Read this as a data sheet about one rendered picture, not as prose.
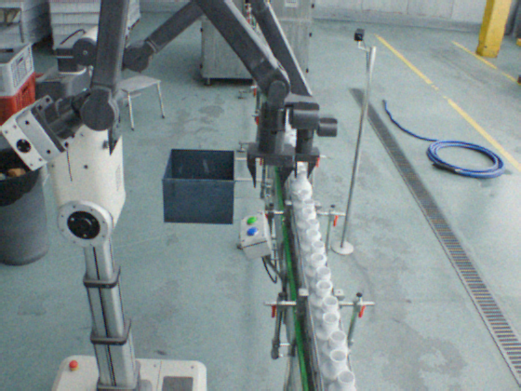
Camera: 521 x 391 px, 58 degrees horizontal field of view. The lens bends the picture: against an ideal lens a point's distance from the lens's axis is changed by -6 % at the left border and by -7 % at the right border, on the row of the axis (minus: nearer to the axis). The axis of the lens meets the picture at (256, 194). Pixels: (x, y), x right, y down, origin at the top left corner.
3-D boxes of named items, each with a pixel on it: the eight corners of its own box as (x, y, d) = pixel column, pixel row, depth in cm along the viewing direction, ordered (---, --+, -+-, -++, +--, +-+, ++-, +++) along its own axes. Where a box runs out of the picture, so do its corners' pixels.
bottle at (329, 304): (313, 358, 124) (322, 310, 115) (307, 342, 129) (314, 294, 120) (336, 355, 125) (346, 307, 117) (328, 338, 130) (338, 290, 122)
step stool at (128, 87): (126, 105, 557) (125, 70, 537) (166, 117, 528) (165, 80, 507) (94, 116, 523) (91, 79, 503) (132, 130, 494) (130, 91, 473)
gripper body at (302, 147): (287, 151, 166) (287, 130, 163) (317, 152, 167) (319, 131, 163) (288, 159, 161) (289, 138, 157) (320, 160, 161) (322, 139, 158)
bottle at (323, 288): (326, 324, 134) (334, 277, 126) (327, 341, 129) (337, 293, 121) (303, 324, 134) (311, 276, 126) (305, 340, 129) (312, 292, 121)
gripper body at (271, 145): (294, 163, 113) (297, 132, 109) (248, 161, 112) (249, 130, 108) (291, 151, 118) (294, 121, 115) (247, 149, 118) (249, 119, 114)
